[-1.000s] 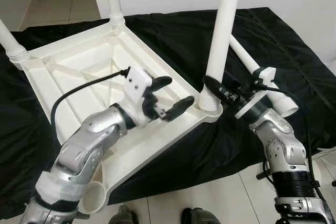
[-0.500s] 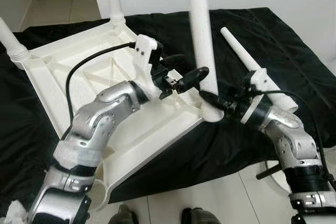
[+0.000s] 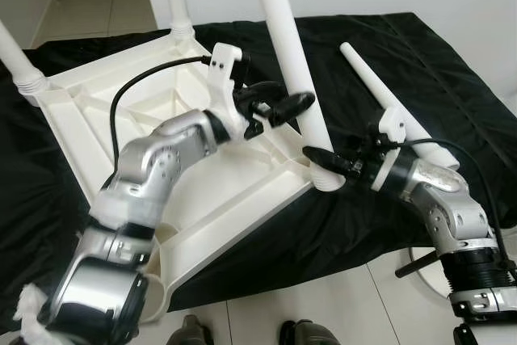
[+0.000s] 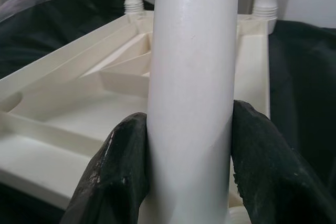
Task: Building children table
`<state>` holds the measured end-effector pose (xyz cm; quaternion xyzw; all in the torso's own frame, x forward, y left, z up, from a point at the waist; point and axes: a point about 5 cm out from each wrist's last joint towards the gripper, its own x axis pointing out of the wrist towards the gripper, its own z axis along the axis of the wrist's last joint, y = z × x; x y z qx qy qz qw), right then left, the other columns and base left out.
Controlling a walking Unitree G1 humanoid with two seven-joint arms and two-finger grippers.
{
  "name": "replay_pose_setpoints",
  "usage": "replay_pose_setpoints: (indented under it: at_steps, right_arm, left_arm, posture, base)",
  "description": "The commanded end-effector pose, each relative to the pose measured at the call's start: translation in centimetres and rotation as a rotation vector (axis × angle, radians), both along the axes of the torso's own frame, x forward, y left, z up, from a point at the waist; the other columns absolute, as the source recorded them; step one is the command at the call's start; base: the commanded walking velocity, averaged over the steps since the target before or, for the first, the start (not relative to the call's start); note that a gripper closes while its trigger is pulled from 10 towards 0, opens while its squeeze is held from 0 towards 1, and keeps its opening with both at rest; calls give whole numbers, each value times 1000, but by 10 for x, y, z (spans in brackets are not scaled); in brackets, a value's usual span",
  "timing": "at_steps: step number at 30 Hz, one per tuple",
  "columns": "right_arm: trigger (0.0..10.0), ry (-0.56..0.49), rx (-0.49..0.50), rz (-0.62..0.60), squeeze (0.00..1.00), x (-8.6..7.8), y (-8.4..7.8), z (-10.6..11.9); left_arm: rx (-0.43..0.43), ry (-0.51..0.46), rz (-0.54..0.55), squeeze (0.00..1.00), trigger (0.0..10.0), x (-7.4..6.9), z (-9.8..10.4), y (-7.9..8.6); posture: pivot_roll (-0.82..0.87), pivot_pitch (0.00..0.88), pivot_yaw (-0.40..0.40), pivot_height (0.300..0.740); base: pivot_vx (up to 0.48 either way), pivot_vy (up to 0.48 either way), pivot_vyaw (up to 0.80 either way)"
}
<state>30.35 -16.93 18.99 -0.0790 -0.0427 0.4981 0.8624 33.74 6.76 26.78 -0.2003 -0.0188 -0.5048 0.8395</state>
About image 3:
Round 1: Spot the black metal table leg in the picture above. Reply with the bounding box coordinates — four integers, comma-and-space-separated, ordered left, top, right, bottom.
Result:
394, 250, 441, 279

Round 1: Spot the white plastic table top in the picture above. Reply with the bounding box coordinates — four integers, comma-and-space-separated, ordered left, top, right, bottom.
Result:
32, 26, 340, 326

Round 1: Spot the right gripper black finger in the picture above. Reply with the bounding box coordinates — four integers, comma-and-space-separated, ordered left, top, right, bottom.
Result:
303, 145, 348, 175

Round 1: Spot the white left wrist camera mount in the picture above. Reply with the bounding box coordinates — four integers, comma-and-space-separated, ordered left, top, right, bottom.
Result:
206, 44, 247, 132

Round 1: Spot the grey robot foot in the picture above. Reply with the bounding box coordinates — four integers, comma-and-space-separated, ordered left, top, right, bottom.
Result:
279, 321, 340, 345
174, 315, 212, 345

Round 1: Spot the grey robot left foot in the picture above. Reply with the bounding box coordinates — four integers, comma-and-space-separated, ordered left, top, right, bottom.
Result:
174, 315, 212, 345

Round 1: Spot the black cloth table cover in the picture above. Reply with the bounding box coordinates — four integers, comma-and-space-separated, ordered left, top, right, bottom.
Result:
0, 12, 517, 334

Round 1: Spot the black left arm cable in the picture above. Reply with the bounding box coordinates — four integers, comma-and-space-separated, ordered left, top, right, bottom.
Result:
107, 54, 217, 180

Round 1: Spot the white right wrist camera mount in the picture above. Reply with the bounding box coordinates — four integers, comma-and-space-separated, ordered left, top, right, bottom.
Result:
376, 105, 409, 148

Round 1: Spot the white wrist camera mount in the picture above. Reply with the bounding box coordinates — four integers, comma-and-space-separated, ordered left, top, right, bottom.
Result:
376, 105, 409, 148
206, 44, 247, 132

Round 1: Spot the grey robot right foot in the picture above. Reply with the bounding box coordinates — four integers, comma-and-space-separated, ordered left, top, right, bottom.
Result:
279, 321, 340, 345

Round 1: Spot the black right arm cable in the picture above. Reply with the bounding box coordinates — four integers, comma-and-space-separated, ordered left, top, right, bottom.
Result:
368, 137, 517, 297

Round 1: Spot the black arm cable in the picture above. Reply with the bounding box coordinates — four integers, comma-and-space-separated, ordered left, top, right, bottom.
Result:
107, 54, 217, 180
368, 137, 517, 297

